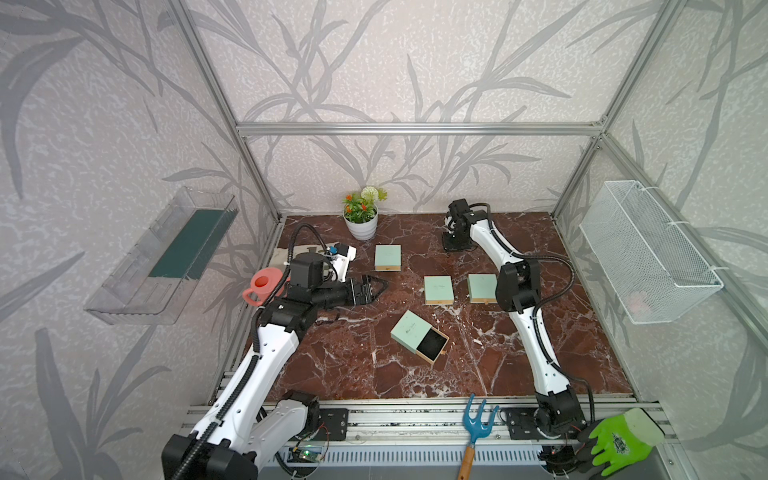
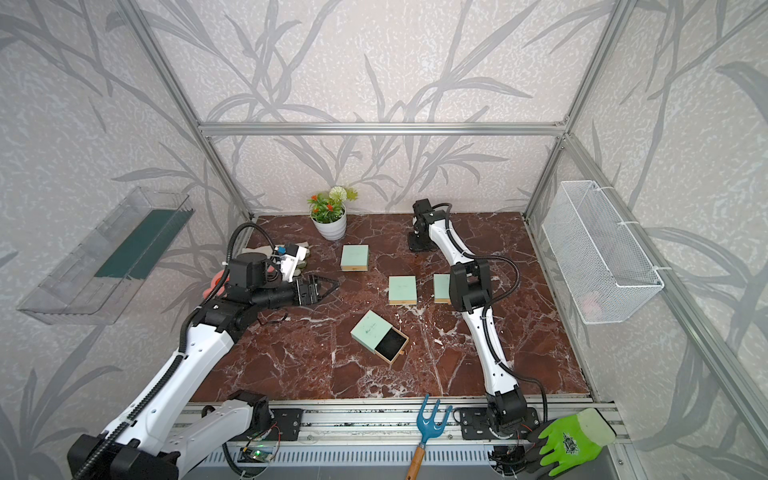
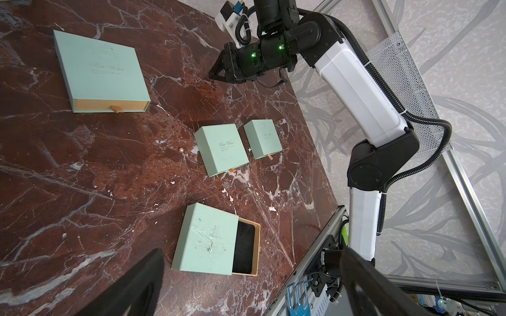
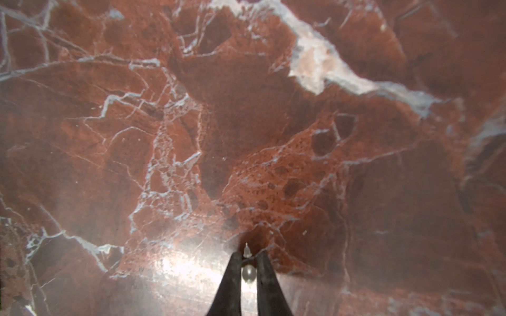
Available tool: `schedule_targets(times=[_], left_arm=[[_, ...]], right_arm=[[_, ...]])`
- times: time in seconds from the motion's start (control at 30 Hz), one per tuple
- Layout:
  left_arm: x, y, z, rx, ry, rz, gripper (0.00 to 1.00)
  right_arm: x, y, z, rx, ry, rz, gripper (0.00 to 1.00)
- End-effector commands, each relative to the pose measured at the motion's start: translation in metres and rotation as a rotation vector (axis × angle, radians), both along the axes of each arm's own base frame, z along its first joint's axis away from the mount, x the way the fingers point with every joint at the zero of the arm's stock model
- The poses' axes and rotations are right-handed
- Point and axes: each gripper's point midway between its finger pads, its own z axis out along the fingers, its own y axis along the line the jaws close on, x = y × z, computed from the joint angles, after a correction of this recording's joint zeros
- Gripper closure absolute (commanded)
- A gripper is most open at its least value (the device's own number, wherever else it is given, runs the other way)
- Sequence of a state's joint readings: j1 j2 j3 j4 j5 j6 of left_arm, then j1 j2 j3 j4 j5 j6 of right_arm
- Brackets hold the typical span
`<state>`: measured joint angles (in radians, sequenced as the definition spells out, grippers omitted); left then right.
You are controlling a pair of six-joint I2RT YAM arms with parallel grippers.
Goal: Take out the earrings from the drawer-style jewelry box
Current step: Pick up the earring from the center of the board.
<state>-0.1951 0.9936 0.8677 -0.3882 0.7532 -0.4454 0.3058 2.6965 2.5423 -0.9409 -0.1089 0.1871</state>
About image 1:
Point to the blue hand rake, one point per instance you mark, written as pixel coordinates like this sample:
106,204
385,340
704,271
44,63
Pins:
477,429

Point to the green work glove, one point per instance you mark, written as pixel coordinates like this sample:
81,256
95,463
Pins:
617,442

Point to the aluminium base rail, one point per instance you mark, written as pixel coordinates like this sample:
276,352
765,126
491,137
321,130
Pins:
420,431

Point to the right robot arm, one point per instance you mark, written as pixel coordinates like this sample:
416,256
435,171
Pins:
518,292

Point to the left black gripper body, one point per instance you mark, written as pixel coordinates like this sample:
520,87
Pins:
331,294

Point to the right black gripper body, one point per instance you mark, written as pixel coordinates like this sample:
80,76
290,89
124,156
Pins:
451,241

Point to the pink watering can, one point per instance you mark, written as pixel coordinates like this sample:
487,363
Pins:
261,286

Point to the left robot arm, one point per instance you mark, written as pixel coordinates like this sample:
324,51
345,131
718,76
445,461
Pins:
231,442

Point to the white wire mesh basket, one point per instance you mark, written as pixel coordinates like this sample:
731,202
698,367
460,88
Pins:
655,270

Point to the mint drawer jewelry box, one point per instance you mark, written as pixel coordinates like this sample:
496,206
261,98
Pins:
438,290

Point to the clear plastic wall shelf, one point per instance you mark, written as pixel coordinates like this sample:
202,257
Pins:
156,279

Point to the potted plant white pot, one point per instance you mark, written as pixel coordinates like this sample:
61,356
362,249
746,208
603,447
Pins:
361,211

